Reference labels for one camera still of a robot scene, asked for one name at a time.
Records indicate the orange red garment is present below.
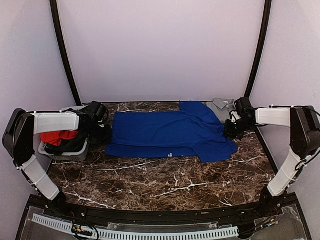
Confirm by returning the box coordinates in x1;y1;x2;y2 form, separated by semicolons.
40;131;79;147

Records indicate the left black frame post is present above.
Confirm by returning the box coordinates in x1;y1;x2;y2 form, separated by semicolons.
49;0;82;106

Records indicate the grey button shirt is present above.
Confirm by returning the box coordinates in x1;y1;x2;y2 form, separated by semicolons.
205;98;236;124

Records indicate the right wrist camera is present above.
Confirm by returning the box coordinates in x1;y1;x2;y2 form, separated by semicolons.
229;110;241;125

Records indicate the black frame post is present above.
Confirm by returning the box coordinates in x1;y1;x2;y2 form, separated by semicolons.
49;0;82;106
244;0;272;98

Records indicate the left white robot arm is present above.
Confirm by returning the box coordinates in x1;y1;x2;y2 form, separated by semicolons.
2;101;112;218

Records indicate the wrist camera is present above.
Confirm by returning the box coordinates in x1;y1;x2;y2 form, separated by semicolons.
229;110;241;125
98;115;109;128

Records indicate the black garment in basket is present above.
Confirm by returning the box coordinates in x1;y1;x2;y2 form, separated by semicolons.
44;107;101;156

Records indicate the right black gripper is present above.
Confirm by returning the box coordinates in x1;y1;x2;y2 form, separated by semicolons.
223;117;254;139

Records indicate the grey laundry basket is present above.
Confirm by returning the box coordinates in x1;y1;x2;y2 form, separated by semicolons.
31;106;89;161

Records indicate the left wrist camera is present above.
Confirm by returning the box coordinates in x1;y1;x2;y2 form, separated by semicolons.
98;115;109;128

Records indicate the right black frame post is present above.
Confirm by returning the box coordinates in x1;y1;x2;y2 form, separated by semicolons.
244;0;272;98

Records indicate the black curved front rail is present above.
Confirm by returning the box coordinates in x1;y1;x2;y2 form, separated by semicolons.
27;192;298;228

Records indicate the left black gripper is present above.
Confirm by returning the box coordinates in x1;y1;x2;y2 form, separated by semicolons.
84;122;113;146

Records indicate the blue printed t-shirt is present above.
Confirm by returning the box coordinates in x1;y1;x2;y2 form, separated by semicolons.
105;101;238;163

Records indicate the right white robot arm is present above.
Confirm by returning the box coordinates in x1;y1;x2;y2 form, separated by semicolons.
224;97;320;198

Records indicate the white slotted cable duct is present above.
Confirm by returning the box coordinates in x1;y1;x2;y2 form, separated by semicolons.
31;214;239;240

